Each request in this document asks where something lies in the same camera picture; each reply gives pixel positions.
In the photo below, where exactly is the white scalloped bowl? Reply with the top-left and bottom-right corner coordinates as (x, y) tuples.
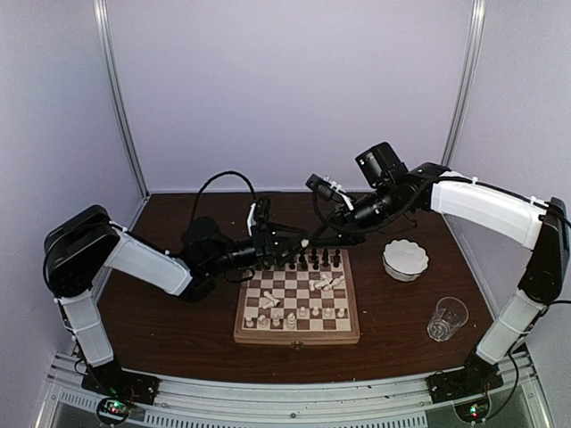
(382, 239), (429, 282)

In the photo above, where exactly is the white bishop off board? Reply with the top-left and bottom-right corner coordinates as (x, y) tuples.
(261, 291), (281, 309)

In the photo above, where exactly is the right aluminium corner post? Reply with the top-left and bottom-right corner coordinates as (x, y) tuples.
(441, 0), (486, 167)

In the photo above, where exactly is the aluminium front rail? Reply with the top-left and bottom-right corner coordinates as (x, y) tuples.
(31, 351), (554, 427)

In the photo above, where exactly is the aluminium corner post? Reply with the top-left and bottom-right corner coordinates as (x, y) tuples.
(441, 0), (486, 167)
(93, 0), (150, 199)

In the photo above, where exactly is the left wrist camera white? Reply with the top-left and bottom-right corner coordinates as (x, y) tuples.
(246, 196), (270, 236)

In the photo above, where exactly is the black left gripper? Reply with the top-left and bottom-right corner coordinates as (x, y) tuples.
(204, 220), (308, 276)

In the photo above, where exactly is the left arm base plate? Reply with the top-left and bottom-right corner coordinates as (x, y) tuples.
(81, 360), (160, 405)

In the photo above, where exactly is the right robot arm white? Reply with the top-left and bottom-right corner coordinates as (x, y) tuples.
(306, 142), (570, 394)

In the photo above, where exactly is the wooden chess board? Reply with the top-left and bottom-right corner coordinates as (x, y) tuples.
(234, 249), (360, 346)

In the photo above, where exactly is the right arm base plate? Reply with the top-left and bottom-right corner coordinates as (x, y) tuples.
(426, 369), (504, 404)

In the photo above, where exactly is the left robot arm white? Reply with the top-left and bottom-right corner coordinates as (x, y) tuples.
(42, 195), (309, 396)

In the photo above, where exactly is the left aluminium corner post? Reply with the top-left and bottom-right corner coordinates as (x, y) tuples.
(93, 0), (150, 199)

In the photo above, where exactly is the clear plastic cup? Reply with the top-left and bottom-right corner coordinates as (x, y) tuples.
(426, 297), (469, 342)

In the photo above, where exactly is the white king chess piece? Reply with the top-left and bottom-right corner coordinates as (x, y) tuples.
(309, 276), (344, 291)

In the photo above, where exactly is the dark rook corner piece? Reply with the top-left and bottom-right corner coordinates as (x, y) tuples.
(333, 249), (341, 268)

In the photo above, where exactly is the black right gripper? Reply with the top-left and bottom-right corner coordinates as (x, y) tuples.
(310, 182), (401, 247)

